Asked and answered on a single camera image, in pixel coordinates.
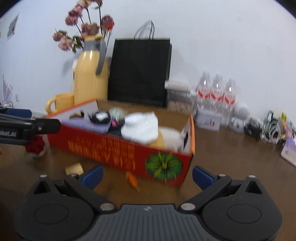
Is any purple tissue box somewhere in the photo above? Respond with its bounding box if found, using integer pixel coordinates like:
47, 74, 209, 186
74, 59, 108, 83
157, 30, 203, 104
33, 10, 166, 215
280, 138, 296, 167

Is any right water bottle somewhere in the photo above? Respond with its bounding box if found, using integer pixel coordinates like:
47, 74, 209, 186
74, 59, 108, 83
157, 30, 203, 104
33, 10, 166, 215
222, 78, 237, 126

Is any yellow thermos jug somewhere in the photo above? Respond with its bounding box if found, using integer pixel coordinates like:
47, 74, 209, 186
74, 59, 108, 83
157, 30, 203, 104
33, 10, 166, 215
74, 35, 108, 104

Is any tangled cables pile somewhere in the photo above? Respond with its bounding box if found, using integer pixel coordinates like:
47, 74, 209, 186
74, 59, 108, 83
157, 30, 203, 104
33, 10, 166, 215
244, 110, 286, 145

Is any small white tin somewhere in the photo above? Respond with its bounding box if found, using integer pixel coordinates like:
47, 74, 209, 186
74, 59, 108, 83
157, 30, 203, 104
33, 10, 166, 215
195, 108, 222, 131

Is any white fabric mask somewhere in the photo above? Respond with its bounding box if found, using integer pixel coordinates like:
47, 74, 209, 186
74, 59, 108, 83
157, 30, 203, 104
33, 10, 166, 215
121, 112, 159, 145

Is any orange dried peel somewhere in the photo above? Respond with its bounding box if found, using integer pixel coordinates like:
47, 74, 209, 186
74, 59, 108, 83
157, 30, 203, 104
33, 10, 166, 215
126, 171, 140, 192

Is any yellow mug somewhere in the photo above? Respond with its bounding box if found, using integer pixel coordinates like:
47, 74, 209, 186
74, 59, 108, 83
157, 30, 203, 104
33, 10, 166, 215
45, 93, 74, 114

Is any black paper bag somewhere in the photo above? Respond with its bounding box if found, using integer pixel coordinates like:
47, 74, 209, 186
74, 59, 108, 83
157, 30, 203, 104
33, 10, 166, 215
108, 20, 172, 108

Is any middle water bottle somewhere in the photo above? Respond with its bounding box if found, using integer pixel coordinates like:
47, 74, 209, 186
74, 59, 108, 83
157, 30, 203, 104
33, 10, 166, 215
210, 74, 224, 112

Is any colourful snack bag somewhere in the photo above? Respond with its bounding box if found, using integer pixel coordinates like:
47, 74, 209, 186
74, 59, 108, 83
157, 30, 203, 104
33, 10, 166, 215
280, 113, 295, 140

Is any white robot toy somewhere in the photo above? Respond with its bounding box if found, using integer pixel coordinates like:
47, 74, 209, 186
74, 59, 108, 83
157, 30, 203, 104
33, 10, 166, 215
229, 102, 250, 133

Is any red rose flower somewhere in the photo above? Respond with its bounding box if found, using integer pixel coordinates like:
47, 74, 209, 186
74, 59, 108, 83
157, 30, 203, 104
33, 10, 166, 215
25, 135, 46, 158

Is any yellow white plush toy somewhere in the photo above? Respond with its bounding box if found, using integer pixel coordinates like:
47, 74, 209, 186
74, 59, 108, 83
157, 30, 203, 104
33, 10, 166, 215
148, 126, 185, 152

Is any clear nut container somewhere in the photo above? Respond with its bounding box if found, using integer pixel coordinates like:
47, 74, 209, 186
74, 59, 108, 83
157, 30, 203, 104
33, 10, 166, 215
167, 90, 193, 114

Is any clear plastic bag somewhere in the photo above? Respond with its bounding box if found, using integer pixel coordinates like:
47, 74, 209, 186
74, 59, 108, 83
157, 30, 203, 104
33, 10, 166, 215
109, 108, 128, 121

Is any dried pink rose bouquet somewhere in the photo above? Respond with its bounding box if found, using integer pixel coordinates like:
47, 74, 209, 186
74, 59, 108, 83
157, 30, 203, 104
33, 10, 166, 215
52, 1, 115, 53

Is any wall poster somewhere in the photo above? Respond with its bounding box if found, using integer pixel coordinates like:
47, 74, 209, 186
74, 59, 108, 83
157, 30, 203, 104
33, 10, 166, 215
7, 13, 20, 40

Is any purple woven cloth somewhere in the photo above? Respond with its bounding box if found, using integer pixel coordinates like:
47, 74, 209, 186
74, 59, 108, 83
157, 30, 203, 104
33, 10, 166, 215
61, 118, 110, 133

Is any red cardboard box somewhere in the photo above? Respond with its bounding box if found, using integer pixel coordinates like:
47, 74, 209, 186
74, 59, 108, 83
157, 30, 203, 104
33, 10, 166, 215
46, 99, 195, 186

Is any water bottle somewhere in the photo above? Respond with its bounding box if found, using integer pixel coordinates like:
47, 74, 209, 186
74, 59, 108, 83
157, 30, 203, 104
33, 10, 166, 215
196, 71, 211, 109
210, 74, 224, 112
222, 78, 237, 126

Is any left water bottle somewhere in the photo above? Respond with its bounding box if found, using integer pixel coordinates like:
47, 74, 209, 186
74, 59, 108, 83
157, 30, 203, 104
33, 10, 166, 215
196, 71, 211, 109

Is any yellow sponge block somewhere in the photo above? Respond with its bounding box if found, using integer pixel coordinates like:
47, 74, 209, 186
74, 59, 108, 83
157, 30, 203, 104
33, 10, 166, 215
65, 163, 84, 175

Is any white flat box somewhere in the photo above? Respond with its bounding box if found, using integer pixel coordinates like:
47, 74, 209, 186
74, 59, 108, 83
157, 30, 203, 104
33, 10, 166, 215
165, 80, 192, 92

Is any milk carton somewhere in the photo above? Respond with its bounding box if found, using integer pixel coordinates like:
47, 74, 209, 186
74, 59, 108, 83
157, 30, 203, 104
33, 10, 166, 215
72, 59, 78, 92

